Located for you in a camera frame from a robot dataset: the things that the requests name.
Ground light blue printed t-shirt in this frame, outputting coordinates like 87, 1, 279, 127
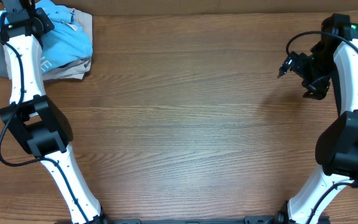
0, 1, 93, 80

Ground cardboard wall panel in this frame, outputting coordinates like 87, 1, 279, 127
0, 0, 358, 19

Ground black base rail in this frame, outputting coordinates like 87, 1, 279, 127
54, 214, 332, 224

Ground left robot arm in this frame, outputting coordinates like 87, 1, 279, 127
0, 0, 108, 223

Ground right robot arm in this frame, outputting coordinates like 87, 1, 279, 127
274, 14, 358, 223

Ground folded grey garment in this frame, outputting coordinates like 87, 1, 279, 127
0, 44, 9, 78

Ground folded beige garment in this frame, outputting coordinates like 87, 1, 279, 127
40, 6, 93, 80

